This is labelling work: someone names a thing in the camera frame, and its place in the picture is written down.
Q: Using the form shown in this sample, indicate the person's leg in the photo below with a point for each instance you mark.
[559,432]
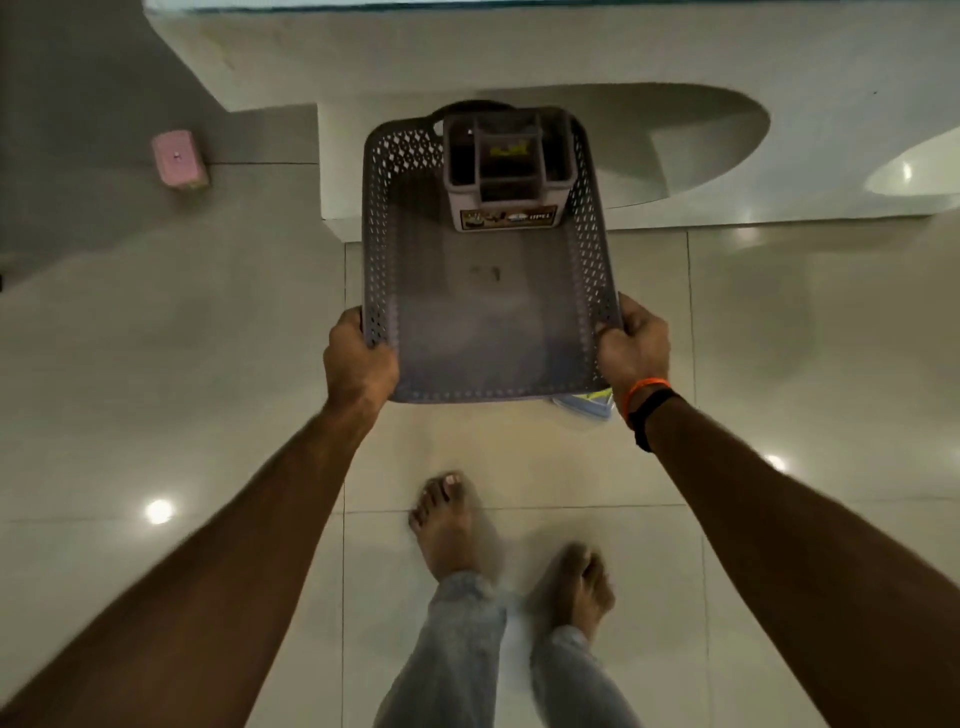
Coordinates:
[457,607]
[579,637]

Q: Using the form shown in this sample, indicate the person's right hand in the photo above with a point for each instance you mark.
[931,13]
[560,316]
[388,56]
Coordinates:
[636,352]

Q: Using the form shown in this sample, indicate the person's left thumb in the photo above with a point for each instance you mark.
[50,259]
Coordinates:
[353,326]

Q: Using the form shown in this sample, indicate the person's right leg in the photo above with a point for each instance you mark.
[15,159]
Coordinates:
[579,637]

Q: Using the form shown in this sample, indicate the white built-in counter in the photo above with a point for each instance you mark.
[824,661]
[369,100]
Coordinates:
[555,112]

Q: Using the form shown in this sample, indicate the person's left forearm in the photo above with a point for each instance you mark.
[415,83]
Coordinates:
[195,592]

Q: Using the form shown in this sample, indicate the blue and yellow flat item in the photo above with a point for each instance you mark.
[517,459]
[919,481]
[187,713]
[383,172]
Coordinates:
[589,403]

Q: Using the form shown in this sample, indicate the grey plastic cutlery holder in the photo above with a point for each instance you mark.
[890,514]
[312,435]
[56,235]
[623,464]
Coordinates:
[508,169]

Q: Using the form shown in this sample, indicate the person's left leg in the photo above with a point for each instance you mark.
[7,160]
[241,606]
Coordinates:
[457,607]

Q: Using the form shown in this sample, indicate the orange wristband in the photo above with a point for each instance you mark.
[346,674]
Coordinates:
[642,391]

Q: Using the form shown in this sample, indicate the pink rectangular box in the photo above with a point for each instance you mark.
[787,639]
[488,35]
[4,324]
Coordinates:
[179,158]

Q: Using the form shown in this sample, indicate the person's right thumb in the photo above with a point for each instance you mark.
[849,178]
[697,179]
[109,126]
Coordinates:
[630,311]

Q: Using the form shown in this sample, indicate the black wristband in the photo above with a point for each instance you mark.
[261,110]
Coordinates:
[649,417]

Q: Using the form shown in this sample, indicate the person's right forearm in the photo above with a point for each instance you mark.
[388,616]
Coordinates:
[817,577]

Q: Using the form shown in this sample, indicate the person's left hand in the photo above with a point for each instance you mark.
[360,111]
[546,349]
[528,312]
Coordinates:
[358,371]

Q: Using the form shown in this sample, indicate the grey perforated plastic basket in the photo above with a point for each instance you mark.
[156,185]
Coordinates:
[484,300]

